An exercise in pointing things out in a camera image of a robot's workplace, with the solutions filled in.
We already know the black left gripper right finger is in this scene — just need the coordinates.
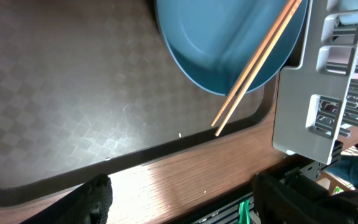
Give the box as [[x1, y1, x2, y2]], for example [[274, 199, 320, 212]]
[[252, 172, 358, 224]]

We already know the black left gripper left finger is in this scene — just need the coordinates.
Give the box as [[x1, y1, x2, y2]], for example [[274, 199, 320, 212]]
[[21, 174, 113, 224]]

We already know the dark blue plate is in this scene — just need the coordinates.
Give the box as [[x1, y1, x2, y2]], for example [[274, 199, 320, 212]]
[[154, 0, 310, 96]]

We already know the wooden chopstick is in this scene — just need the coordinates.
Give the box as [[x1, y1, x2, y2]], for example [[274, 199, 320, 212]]
[[211, 0, 296, 126], [214, 0, 302, 137]]

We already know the light blue bowl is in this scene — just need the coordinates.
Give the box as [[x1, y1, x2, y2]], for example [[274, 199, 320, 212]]
[[337, 0, 358, 26]]

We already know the grey dishwasher rack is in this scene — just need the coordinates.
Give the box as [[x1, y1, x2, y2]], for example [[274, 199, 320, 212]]
[[272, 0, 358, 164]]

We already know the brown serving tray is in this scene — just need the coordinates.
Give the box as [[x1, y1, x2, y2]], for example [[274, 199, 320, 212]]
[[0, 0, 280, 208]]

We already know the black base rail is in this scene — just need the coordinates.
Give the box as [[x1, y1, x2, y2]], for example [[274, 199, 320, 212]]
[[172, 156, 328, 223]]

